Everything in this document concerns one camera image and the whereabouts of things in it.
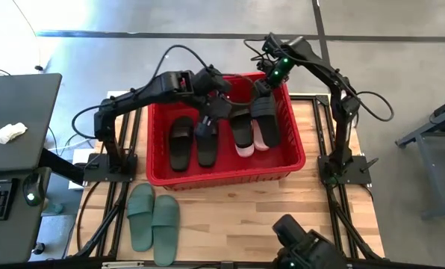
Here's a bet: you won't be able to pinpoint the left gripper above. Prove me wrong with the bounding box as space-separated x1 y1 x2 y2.
194 91 234 137

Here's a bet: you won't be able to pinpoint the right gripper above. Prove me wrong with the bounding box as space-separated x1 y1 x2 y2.
252 55 296 99

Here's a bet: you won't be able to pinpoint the black smooth-strap slide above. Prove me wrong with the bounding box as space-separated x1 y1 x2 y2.
169 115 195 173
196 121 220 168

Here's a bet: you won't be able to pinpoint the black ribbed-strap slide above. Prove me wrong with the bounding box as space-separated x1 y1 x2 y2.
228 108 255 149
249 92 282 148

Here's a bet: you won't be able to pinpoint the pink slide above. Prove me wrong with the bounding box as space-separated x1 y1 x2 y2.
252 119 270 152
234 143 255 158

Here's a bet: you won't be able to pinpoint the green slide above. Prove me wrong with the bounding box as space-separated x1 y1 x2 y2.
151 194 181 267
127 182 156 253

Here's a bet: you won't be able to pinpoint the red plastic bin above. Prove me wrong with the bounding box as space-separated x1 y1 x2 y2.
146 72 307 191

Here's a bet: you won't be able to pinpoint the black device with green light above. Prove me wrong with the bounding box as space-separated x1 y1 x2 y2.
272 214 345 269

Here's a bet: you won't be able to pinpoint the small teal object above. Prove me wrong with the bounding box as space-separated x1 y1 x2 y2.
42 201 64 217

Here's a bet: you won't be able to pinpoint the blue-grey metal table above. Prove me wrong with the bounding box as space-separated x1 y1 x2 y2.
396 93 445 220

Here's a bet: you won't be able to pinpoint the black computer mouse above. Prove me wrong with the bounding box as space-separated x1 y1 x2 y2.
22 167 52 207

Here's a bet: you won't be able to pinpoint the grey desk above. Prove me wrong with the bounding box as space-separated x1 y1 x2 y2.
0 72 63 267

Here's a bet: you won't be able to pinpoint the white crumpled cloth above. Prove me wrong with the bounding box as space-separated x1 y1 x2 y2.
0 122 28 145

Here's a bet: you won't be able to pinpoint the black aluminium frame rails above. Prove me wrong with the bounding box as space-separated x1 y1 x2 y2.
72 92 141 259
295 94 386 261

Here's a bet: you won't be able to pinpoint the left arm wrist cable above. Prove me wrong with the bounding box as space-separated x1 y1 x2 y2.
147 44 259 108

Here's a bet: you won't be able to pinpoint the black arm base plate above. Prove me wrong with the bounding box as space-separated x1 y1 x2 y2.
83 152 138 183
318 155 373 186

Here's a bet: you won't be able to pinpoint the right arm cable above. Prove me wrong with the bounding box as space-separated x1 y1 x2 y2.
355 90 395 123

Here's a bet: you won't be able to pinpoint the left arm base cable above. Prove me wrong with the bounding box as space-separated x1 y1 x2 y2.
71 104 108 140

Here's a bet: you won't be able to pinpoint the long black frame bar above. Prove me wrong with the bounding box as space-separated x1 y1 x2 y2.
67 256 445 269

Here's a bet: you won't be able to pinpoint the black curved cable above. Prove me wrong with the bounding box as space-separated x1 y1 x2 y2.
75 181 101 252

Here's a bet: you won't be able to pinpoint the thin black floor cable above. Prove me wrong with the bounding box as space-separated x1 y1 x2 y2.
11 0 45 72

